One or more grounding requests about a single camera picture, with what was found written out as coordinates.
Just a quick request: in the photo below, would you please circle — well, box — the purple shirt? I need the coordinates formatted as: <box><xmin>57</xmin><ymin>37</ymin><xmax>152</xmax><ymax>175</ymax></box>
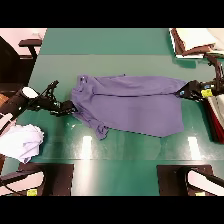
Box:
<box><xmin>70</xmin><ymin>73</ymin><xmax>188</xmax><ymax>141</ymax></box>

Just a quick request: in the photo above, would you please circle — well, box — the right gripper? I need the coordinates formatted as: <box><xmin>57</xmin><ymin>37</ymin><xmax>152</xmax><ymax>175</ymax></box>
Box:
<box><xmin>175</xmin><ymin>79</ymin><xmax>203</xmax><ymax>101</ymax></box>

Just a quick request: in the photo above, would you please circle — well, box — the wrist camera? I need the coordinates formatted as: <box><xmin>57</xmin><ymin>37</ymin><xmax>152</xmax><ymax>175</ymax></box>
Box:
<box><xmin>204</xmin><ymin>53</ymin><xmax>224</xmax><ymax>85</ymax></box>
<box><xmin>41</xmin><ymin>79</ymin><xmax>60</xmax><ymax>100</ymax></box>

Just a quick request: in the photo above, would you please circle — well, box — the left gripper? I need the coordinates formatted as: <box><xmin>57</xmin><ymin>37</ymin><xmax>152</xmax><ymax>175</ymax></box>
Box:
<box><xmin>49</xmin><ymin>99</ymin><xmax>80</xmax><ymax>118</ymax></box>

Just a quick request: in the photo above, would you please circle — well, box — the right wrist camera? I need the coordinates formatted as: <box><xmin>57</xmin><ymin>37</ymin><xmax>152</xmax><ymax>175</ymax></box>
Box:
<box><xmin>204</xmin><ymin>53</ymin><xmax>224</xmax><ymax>85</ymax></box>

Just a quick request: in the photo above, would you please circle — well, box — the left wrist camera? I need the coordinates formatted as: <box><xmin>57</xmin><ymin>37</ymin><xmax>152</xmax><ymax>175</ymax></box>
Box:
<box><xmin>41</xmin><ymin>79</ymin><xmax>60</xmax><ymax>100</ymax></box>

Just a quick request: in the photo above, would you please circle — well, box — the red garment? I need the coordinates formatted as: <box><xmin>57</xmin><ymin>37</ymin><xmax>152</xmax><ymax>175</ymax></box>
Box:
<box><xmin>207</xmin><ymin>99</ymin><xmax>224</xmax><ymax>145</ymax></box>

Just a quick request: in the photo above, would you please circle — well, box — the white garment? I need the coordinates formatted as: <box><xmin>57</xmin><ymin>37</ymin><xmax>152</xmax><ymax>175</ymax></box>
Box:
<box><xmin>0</xmin><ymin>123</ymin><xmax>45</xmax><ymax>165</ymax></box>
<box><xmin>173</xmin><ymin>27</ymin><xmax>224</xmax><ymax>54</ymax></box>

